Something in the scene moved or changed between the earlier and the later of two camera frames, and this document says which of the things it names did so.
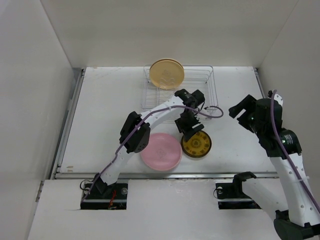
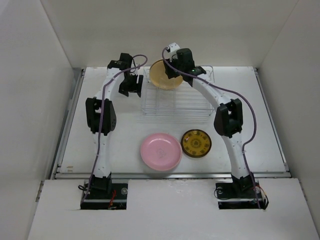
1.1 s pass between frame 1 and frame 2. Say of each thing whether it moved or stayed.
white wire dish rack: stayed
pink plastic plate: stayed
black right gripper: moved
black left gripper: moved
